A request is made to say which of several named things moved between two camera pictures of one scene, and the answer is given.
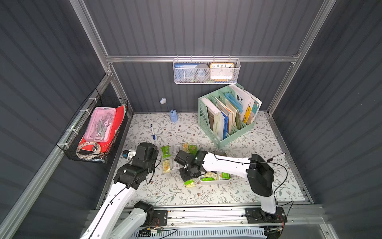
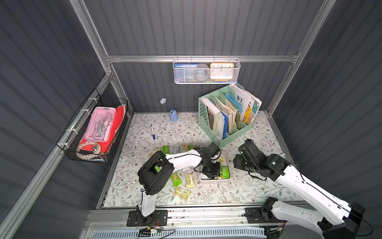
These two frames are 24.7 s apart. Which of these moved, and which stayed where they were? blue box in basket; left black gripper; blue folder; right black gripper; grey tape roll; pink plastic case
Moved: left black gripper; right black gripper
Stayed: blue box in basket; pink plastic case; blue folder; grey tape roll
